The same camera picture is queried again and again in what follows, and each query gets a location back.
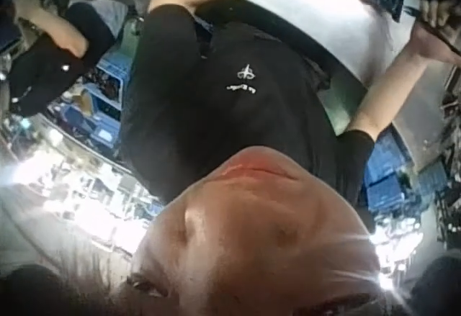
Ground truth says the person's right hand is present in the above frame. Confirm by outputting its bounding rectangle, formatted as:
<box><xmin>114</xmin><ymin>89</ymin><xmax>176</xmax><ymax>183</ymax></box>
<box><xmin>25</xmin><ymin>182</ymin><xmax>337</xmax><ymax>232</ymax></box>
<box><xmin>410</xmin><ymin>0</ymin><xmax>461</xmax><ymax>66</ymax></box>

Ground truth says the thin black tool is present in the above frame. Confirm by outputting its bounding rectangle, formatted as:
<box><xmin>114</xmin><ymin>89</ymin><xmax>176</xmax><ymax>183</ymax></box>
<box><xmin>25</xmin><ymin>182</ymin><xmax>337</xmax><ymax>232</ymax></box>
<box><xmin>403</xmin><ymin>6</ymin><xmax>461</xmax><ymax>57</ymax></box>

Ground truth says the cluttered metal rack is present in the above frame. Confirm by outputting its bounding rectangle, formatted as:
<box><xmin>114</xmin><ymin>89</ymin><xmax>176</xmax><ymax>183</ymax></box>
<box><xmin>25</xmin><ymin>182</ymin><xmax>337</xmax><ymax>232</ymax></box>
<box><xmin>424</xmin><ymin>67</ymin><xmax>461</xmax><ymax>233</ymax></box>

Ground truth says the row of blue bins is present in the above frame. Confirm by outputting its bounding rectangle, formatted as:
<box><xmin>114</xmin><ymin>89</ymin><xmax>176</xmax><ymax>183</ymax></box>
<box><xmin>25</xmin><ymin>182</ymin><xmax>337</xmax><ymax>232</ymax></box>
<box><xmin>362</xmin><ymin>128</ymin><xmax>447</xmax><ymax>220</ymax></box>

